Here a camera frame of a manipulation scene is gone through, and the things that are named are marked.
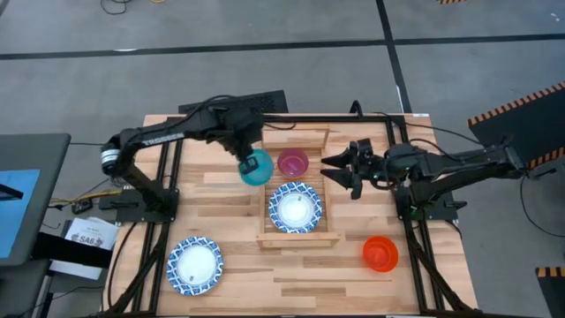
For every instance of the black aluminium table frame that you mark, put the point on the black aluminium table frame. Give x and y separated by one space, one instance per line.
331 119

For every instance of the small black device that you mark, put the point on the small black device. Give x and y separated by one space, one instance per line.
82 206

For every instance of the blue sheet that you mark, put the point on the blue sheet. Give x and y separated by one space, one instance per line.
17 221

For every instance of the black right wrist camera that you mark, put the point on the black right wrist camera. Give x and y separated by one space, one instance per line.
362 147

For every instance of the plain white paper sheet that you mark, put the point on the plain white paper sheet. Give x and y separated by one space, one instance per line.
75 269

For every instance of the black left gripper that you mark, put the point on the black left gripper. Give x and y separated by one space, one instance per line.
238 128

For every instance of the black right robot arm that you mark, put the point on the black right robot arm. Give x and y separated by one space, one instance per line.
463 161

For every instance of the teal translucent plastic bowl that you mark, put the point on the teal translucent plastic bowl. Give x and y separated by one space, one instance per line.
265 170

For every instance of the purple translucent plastic bowl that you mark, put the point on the purple translucent plastic bowl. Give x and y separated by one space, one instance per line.
293 162

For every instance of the large black hazard-striped panel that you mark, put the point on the large black hazard-striped panel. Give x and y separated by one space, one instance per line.
521 123

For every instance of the small black hazard-striped panel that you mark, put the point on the small black hazard-striped panel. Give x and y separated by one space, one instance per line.
552 293

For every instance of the blue patterned paper plate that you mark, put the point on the blue patterned paper plate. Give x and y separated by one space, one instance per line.
296 211
195 266

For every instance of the black perforated panel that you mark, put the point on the black perforated panel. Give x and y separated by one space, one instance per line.
269 102

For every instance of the orange translucent plastic bowl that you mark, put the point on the orange translucent plastic bowl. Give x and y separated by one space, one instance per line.
380 254

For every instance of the wooden slatted shelf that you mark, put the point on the wooden slatted shelf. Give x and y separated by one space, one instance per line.
298 240

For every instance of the white printed paper sheet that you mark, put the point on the white printed paper sheet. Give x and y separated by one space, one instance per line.
90 233

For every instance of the black flat box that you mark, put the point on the black flat box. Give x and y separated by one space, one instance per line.
53 249

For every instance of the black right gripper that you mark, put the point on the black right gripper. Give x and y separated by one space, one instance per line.
377 170

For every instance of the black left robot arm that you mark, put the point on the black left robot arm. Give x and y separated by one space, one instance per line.
159 137

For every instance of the grey desk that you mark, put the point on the grey desk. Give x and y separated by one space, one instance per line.
48 154

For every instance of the small black bar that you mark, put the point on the small black bar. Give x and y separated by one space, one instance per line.
11 192

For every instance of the orange black striped strip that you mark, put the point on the orange black striped strip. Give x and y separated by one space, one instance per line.
451 1

